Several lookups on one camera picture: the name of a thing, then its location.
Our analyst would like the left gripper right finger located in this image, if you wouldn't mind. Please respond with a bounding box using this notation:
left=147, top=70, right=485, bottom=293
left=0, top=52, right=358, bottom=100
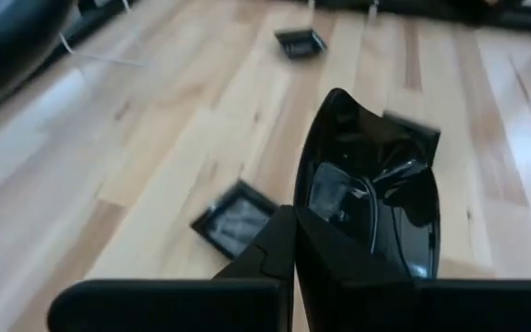
left=294, top=206, right=531, bottom=332

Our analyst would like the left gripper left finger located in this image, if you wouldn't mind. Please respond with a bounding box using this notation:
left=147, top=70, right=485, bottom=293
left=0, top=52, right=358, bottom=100
left=46, top=205, right=297, bottom=332

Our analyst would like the small black square plate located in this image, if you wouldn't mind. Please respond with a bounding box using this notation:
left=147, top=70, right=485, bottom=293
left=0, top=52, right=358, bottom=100
left=383, top=110, right=442, bottom=167
left=273, top=28, right=329, bottom=60
left=190, top=179, right=279, bottom=262

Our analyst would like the black scalloped round plate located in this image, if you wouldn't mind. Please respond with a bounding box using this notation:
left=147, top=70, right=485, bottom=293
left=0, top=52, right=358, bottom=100
left=292, top=87, right=442, bottom=281

